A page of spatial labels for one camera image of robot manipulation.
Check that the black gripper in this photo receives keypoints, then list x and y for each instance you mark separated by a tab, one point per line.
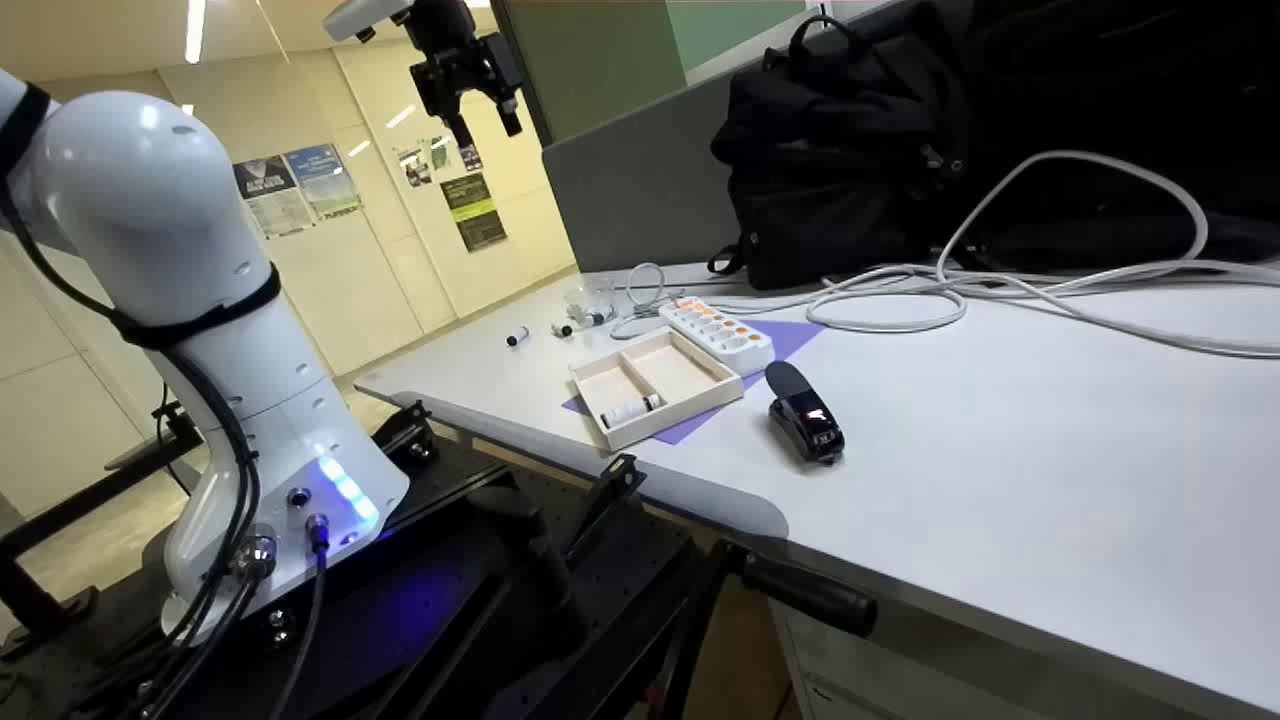
460	57

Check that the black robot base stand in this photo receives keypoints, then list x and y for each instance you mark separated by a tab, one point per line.
491	599

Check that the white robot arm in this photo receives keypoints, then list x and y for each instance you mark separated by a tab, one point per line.
148	203

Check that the grey partition panel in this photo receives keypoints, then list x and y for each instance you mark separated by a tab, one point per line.
627	96

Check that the white divided tray box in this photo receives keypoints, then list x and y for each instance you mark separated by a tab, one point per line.
650	385

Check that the black stapler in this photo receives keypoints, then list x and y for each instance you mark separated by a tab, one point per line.
803	416

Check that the black backpack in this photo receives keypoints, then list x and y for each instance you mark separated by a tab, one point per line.
1013	134

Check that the dark wall poster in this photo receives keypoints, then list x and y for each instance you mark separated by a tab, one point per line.
474	214

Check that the blue wall poster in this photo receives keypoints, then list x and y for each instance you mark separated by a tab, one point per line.
325	182

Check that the white extension cord power strip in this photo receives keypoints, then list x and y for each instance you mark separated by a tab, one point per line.
722	334

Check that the black clamp handle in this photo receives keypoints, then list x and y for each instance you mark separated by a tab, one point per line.
811	592

